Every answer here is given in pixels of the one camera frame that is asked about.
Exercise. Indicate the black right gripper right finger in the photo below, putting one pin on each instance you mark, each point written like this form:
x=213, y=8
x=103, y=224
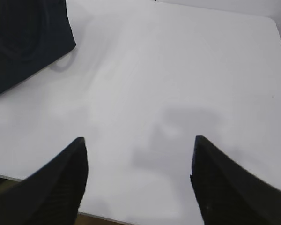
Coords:
x=228, y=194

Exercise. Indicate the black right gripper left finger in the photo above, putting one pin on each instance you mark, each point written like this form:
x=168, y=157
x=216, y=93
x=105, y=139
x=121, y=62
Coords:
x=52, y=195

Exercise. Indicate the dark navy fabric bag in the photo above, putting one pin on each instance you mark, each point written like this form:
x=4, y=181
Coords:
x=33, y=35

